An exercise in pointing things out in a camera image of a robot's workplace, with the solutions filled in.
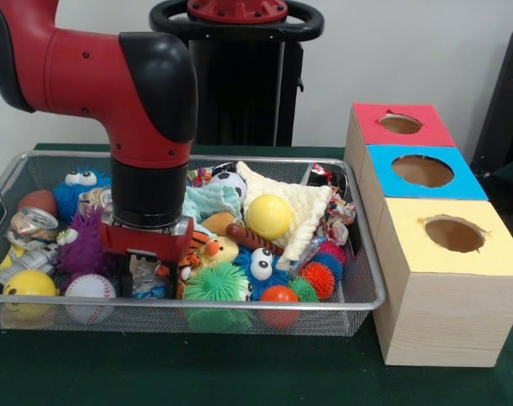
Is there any shallow metal mesh bin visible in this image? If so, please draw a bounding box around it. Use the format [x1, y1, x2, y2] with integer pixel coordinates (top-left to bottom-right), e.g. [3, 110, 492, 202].
[0, 151, 387, 337]

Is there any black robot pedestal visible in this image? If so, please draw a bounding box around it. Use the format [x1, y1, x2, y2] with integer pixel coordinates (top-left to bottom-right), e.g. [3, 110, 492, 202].
[150, 0, 325, 147]

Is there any blue spiky toy with eyes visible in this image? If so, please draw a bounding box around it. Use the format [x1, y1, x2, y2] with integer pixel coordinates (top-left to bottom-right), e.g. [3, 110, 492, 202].
[52, 168, 112, 221]

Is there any wooden box with three holes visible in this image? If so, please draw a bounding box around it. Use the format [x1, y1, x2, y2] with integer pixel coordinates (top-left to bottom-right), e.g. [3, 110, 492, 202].
[343, 101, 513, 367]

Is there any green spiky ball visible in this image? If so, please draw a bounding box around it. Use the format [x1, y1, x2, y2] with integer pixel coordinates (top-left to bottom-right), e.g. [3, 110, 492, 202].
[183, 261, 254, 333]

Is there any yellow smiley ball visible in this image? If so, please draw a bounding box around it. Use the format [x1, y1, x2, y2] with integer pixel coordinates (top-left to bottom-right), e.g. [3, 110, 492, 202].
[2, 270, 58, 318]

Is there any crushed clear bottle blue label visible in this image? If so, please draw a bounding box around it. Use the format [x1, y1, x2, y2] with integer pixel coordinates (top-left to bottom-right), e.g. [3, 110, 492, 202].
[129, 253, 171, 299]

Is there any white baseball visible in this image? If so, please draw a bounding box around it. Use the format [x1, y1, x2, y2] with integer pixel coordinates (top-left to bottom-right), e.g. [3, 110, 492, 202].
[64, 273, 117, 325]

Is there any cream muslin cloth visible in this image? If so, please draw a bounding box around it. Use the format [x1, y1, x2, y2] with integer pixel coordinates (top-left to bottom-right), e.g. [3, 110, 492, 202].
[235, 161, 333, 272]

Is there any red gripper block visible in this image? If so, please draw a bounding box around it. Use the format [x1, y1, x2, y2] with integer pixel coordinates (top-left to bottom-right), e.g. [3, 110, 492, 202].
[98, 214, 195, 300]

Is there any black chair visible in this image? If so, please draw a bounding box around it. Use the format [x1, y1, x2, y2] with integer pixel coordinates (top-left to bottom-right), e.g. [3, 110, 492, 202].
[470, 28, 513, 170]

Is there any yellow tennis ball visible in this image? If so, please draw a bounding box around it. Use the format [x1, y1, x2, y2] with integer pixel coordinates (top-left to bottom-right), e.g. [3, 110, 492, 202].
[243, 194, 293, 239]

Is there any purple spiky toy with eyes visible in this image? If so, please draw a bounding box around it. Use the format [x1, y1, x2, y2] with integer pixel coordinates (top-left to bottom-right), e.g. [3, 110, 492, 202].
[55, 210, 122, 293]

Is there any orange striped tiger plush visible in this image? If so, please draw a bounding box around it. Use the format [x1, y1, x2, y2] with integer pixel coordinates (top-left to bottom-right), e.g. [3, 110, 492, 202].
[156, 231, 210, 297]

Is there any light teal muslin cloth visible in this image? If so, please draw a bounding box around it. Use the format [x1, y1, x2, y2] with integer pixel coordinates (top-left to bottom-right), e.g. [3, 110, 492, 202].
[183, 185, 243, 238]

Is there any orange red ball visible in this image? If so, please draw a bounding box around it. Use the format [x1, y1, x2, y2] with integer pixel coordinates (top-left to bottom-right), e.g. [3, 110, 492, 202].
[259, 285, 300, 330]

